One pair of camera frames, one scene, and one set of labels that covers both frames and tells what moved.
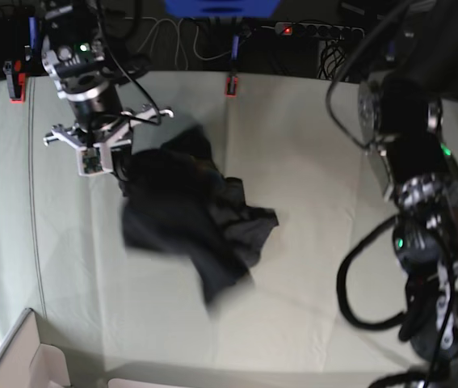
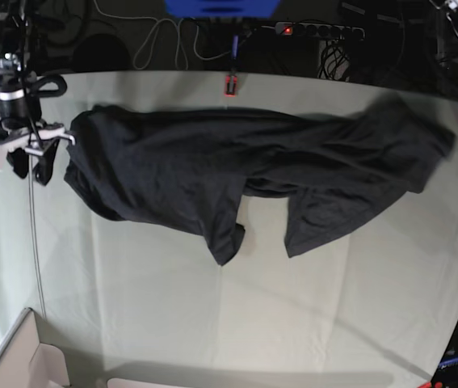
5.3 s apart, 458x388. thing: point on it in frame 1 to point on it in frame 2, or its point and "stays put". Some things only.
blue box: (224, 8) stays put
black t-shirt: (177, 199) to (188, 169)
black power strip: (318, 31) stays put
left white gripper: (117, 135) to (42, 140)
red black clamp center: (231, 85) stays put
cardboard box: (23, 361) stays put
